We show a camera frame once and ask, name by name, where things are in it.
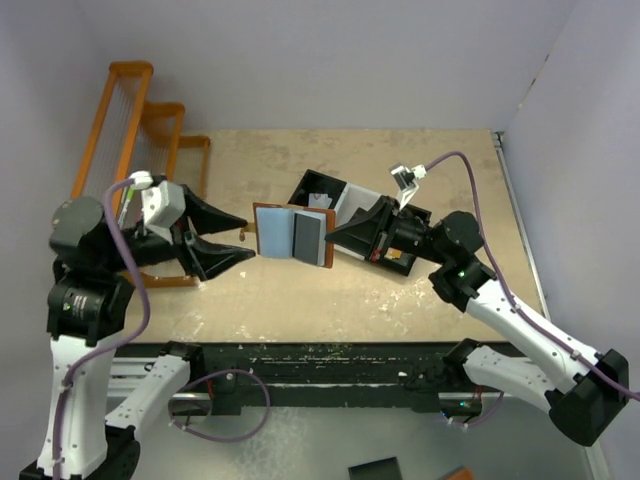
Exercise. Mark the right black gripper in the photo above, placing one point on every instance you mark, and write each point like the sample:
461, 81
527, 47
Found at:
368, 230

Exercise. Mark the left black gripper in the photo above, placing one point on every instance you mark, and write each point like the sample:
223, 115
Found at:
204, 257

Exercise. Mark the brown leather card holder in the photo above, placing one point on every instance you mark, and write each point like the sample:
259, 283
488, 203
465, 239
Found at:
293, 232

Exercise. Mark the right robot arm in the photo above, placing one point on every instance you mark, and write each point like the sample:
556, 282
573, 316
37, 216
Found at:
581, 389

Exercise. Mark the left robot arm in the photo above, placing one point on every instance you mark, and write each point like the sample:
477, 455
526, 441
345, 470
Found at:
97, 270

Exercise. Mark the gold card in tray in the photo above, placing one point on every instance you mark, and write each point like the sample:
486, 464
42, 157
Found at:
394, 253

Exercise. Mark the black card in holder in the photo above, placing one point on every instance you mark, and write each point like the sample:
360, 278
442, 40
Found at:
306, 240

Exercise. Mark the silver item in tray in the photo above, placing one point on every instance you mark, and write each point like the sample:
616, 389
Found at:
319, 201

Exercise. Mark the black and white organizer tray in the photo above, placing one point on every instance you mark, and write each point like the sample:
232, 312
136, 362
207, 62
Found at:
347, 200

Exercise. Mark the green marker pen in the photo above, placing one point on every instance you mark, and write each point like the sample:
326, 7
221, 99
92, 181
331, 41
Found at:
128, 196

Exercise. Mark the orange wooden tiered rack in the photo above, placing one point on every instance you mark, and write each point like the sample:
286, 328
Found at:
129, 132

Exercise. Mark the black box at bottom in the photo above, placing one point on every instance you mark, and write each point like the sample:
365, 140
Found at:
383, 469

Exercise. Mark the orange object at bottom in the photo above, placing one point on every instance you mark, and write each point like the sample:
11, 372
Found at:
461, 473

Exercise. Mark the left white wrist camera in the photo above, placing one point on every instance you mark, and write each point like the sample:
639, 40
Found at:
163, 203

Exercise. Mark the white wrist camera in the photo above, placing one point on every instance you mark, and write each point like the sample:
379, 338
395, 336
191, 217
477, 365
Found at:
163, 203
407, 181

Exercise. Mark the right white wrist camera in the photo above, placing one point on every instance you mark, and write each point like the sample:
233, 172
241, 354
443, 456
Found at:
407, 181

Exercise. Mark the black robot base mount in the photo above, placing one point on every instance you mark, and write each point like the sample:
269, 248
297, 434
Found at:
329, 375

